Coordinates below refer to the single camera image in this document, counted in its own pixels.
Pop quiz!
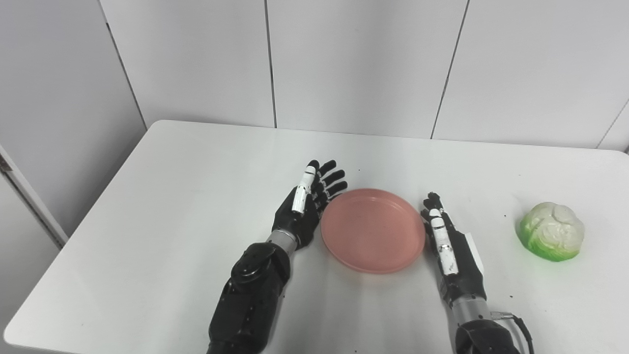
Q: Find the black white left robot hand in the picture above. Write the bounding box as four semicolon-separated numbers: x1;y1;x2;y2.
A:
272;160;348;252

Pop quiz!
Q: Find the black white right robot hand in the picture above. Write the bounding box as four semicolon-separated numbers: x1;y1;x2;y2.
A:
421;192;487;308

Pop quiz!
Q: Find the pink round plate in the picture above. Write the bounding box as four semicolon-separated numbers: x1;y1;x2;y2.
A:
320;189;426;274

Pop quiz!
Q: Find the green white toy cabbage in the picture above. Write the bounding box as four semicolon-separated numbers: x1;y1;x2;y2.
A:
519;202;585;262

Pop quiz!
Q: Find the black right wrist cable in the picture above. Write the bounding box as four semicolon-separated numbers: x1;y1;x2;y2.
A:
491;310;535;354

